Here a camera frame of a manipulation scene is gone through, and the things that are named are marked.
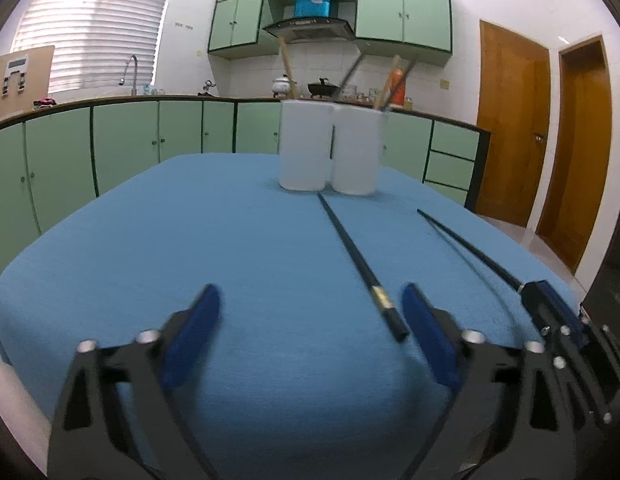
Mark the cardboard box with appliance print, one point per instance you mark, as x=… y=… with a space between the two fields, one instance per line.
x=24 y=78

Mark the green lower kitchen cabinets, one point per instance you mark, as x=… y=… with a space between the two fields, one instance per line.
x=54 y=161

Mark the black wok with lid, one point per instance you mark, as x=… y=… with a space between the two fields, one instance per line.
x=322 y=89

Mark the grey chopstick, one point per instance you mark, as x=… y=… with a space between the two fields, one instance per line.
x=407 y=69
x=353 y=68

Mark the blue tablecloth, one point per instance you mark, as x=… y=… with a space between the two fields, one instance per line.
x=303 y=379

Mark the white two-compartment utensil holder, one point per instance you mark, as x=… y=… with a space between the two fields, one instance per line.
x=328 y=144

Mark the kettle on counter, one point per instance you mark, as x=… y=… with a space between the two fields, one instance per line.
x=207 y=87

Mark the blue box above hood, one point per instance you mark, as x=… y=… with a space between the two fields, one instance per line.
x=315 y=8

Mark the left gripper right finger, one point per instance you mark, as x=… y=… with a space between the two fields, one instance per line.
x=506 y=418

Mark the wooden chopstick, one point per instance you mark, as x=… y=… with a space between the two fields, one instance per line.
x=287 y=67
x=384 y=95

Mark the orange thermos bottle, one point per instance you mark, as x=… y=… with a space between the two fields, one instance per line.
x=397 y=88

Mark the patterned jar right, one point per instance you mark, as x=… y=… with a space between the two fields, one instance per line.
x=373 y=94

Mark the green upper kitchen cabinets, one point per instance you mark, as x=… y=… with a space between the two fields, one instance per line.
x=420 y=30

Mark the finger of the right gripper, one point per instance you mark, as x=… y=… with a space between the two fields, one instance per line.
x=542 y=307
x=560 y=310

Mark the red cloth on counter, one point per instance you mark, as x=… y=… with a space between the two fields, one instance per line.
x=42 y=104

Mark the white window blinds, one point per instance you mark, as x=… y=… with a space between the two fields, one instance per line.
x=98 y=43

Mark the white cooking pot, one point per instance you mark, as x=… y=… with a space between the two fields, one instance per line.
x=283 y=87

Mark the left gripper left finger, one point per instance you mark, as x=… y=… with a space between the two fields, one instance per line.
x=90 y=436

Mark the green kitchen cabinets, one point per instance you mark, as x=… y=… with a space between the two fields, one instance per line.
x=420 y=30
x=54 y=161

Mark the black range hood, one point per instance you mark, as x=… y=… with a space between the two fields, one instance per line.
x=314 y=28

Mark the black chopstick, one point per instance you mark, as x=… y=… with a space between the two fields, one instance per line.
x=501 y=272
x=382 y=301

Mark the patterned jar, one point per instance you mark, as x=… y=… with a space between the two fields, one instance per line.
x=373 y=94
x=349 y=92

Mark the patterned jar left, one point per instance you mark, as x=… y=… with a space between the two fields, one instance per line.
x=349 y=92

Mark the wooden door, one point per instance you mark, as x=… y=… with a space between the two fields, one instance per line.
x=582 y=151
x=514 y=107

